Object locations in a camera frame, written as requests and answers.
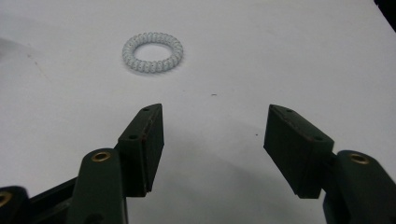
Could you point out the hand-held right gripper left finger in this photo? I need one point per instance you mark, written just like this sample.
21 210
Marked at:
137 155

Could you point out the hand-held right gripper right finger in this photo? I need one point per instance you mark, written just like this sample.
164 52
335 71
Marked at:
299 149

